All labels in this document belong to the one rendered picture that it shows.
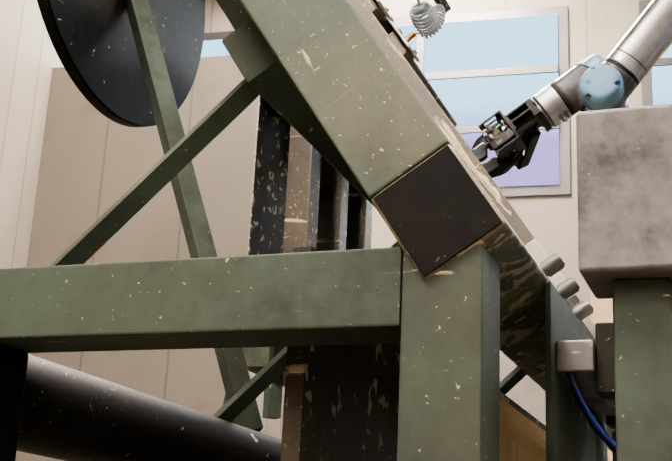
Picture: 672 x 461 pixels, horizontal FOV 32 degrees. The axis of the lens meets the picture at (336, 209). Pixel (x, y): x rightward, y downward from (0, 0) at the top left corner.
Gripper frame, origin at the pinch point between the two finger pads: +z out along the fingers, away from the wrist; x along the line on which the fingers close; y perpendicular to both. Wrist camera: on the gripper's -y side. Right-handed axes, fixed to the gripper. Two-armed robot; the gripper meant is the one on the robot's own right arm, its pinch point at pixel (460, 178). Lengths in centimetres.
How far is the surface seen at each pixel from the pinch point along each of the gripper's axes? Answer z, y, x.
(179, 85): 45, -33, -84
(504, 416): 20.5, -18.3, 38.9
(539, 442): 21, -55, 39
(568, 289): -4, 44, 46
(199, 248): 54, -3, -24
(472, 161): -3.7, 16.4, 6.4
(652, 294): -10, 90, 66
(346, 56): 2, 94, 23
